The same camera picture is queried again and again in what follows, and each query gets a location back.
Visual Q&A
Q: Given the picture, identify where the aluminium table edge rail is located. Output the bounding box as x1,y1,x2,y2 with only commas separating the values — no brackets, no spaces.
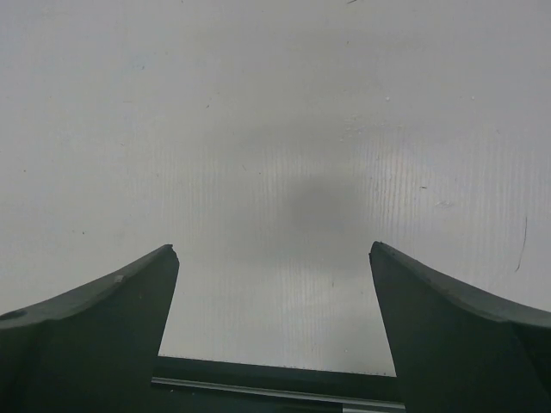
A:
152,356,406,412

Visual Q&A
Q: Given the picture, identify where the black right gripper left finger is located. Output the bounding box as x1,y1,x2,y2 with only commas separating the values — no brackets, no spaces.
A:
1,244,179,412

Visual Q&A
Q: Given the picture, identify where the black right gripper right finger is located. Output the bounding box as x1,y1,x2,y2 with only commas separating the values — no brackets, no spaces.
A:
369,242,550,412

